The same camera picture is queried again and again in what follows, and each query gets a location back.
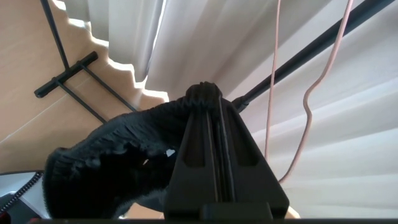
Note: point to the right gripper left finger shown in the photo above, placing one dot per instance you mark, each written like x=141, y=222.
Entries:
x=192, y=180

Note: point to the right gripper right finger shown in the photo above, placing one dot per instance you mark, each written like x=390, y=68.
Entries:
x=255, y=180

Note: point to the black shorts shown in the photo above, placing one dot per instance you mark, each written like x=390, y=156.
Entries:
x=109, y=174

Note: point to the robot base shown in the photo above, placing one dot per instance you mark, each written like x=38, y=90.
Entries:
x=29, y=202

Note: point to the pink clothes hanger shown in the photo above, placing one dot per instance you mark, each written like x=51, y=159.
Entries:
x=272, y=77

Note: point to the black clothes rack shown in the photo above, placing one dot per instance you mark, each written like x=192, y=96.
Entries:
x=311, y=50

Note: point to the beige curtain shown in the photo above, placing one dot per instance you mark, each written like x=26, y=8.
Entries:
x=357, y=124

